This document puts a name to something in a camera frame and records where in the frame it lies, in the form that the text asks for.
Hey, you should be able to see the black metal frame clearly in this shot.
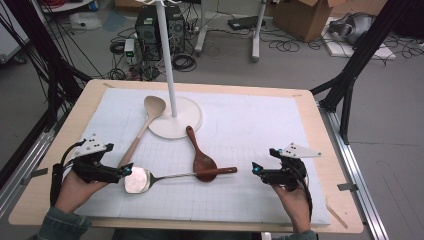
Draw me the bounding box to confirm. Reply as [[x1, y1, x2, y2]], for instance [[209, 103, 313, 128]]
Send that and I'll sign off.
[[1, 0, 93, 133], [309, 0, 413, 145]]

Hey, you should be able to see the white cabinet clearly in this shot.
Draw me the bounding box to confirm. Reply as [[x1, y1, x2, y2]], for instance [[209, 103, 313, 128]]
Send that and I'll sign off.
[[0, 0, 30, 64]]

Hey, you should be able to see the large open cardboard box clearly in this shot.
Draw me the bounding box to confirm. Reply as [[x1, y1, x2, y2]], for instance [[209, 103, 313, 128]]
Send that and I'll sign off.
[[273, 0, 338, 43]]

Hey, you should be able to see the tangle of black cables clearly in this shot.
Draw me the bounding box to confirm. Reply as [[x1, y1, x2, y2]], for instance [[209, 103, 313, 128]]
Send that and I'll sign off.
[[126, 61, 162, 82]]

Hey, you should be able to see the beige ladle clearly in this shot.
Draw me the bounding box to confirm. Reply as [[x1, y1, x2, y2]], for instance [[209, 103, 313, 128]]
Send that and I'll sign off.
[[117, 95, 167, 169]]

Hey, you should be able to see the black flat box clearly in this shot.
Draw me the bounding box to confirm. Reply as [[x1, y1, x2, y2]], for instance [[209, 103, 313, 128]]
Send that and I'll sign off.
[[227, 15, 268, 32]]

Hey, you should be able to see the black computer tower with sticker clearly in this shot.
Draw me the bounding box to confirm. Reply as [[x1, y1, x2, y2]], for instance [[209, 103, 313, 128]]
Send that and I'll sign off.
[[134, 6, 165, 63]]

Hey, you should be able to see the white foam board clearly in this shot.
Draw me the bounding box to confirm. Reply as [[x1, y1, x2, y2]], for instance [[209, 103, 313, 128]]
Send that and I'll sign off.
[[321, 16, 398, 61]]

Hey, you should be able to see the white foam mat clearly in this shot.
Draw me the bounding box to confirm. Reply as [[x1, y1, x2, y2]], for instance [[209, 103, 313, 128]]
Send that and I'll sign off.
[[71, 87, 332, 226]]

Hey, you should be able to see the pale blue sheet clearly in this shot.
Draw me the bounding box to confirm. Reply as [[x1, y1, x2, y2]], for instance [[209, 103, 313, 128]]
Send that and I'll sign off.
[[101, 9, 128, 33]]

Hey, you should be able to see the aluminium rail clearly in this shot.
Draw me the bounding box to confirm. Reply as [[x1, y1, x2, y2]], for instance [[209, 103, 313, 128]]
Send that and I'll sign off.
[[318, 101, 390, 240], [0, 113, 68, 219]]

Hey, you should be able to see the black computer tower with fan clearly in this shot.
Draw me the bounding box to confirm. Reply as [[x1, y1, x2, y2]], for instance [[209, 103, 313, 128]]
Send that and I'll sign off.
[[164, 4, 186, 54]]

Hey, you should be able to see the round white table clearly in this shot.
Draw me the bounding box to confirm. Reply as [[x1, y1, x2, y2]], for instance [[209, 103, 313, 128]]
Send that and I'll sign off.
[[39, 0, 98, 14]]

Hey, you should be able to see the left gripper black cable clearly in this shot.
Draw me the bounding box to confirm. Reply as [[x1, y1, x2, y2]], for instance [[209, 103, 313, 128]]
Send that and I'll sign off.
[[49, 139, 87, 207]]

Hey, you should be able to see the grey and white device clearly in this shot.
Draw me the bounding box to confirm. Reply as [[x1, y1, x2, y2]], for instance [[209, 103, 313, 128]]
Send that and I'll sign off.
[[328, 12, 377, 46]]

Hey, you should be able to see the white plastic bag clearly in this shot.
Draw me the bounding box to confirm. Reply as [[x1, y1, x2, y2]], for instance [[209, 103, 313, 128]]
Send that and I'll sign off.
[[69, 12, 103, 31]]

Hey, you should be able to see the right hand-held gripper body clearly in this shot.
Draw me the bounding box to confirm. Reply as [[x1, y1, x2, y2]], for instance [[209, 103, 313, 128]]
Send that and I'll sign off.
[[261, 143, 323, 192]]

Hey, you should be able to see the small cardboard box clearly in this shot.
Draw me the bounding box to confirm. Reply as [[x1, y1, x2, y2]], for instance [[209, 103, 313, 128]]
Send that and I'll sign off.
[[114, 0, 143, 9]]

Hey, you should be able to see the grey metal bracket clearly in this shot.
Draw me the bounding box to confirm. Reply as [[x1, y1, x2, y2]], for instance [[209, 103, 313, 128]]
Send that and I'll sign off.
[[19, 167, 50, 186], [337, 182, 360, 192]]

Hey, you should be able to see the white utensil stand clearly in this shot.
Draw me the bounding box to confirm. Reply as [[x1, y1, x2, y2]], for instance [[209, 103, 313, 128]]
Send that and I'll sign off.
[[134, 0, 204, 140]]

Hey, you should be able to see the black cable coil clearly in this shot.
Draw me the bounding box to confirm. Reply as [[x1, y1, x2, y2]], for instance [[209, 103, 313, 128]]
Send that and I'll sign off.
[[171, 53, 198, 73]]

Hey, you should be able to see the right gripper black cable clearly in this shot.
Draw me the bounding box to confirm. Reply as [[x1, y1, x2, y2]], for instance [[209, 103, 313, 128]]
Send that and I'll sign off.
[[292, 162, 314, 221]]

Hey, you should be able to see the flat cardboard box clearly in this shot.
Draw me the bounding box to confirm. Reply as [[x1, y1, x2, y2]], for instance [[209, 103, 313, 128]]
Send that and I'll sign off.
[[333, 0, 389, 17]]

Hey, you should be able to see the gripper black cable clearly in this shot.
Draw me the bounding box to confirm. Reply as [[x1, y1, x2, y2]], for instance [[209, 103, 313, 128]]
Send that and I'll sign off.
[[292, 162, 314, 221], [49, 139, 87, 207]]

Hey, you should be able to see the dark wooden rice spoon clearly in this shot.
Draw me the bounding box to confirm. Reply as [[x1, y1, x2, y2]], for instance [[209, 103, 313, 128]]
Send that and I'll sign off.
[[185, 125, 219, 183]]

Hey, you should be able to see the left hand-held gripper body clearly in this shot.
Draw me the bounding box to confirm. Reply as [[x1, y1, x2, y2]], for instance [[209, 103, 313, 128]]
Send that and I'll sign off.
[[71, 133, 122, 184]]

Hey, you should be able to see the person's left hand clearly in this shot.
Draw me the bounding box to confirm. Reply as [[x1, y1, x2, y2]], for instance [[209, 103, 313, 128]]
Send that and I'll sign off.
[[54, 170, 110, 215]]

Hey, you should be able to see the red cable bundle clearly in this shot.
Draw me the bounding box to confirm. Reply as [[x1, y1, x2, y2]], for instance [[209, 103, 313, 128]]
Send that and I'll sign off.
[[39, 0, 68, 8]]

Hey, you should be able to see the small white box with green light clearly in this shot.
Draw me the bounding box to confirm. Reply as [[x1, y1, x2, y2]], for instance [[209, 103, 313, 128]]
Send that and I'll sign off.
[[123, 38, 136, 58]]

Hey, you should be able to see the person's right hand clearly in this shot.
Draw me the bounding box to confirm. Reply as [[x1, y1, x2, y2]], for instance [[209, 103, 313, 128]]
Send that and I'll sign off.
[[271, 184, 313, 234]]

